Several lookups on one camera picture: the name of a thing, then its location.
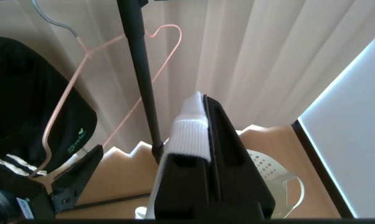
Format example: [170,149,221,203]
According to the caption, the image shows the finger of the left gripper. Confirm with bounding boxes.
[52,144,104,215]

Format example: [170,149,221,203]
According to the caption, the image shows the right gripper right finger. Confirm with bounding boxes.
[204,95,275,218]

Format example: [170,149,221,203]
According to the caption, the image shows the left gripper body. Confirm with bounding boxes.
[0,185,19,220]

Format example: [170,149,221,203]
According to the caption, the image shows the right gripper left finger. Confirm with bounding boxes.
[154,154,211,218]

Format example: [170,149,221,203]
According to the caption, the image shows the white printed T-shirt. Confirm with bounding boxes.
[134,91,212,218]

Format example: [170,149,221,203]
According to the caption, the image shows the pink clothes hanger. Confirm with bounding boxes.
[28,0,183,179]

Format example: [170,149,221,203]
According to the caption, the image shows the black trousers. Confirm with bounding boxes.
[0,35,98,180]

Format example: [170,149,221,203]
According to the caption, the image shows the white laundry basket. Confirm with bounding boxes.
[245,149,306,218]

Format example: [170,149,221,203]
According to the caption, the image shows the black clothes rack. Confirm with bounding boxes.
[72,0,165,212]

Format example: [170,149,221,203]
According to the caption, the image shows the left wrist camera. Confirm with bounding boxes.
[14,186,51,220]

